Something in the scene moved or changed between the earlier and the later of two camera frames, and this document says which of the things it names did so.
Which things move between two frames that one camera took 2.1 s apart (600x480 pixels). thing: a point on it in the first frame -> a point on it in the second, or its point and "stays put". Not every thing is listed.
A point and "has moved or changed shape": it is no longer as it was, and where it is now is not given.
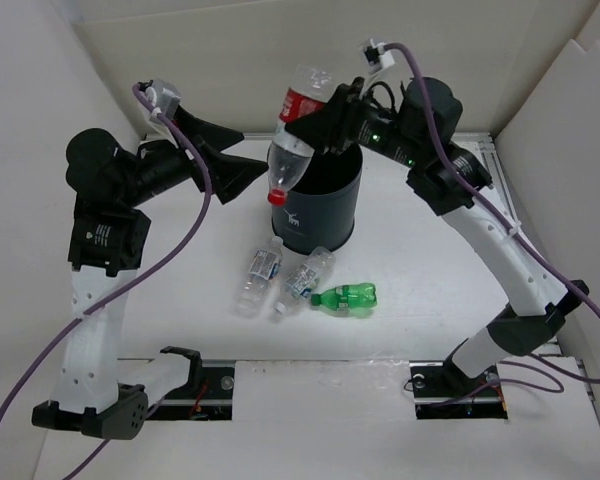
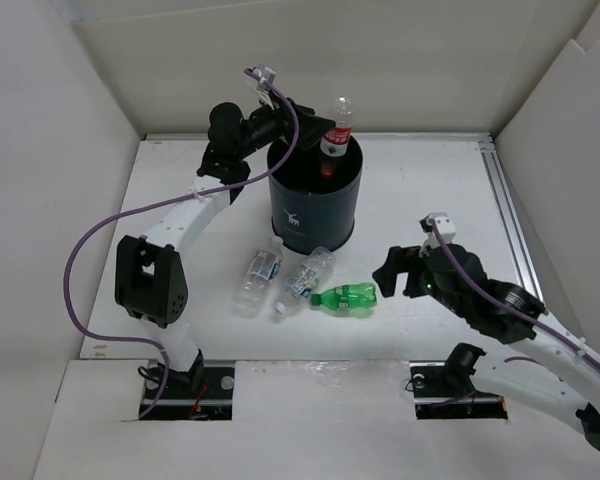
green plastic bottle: x=347 y=297 stays put
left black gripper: x=229 y=173 -> x=309 y=127
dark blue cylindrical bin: x=320 y=208 stays put
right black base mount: x=439 y=381 stays put
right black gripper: x=337 y=118 -> x=398 y=260
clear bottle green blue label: x=306 y=277 stays put
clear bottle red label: x=291 y=151 has moved or changed shape
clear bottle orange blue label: x=264 y=269 stays put
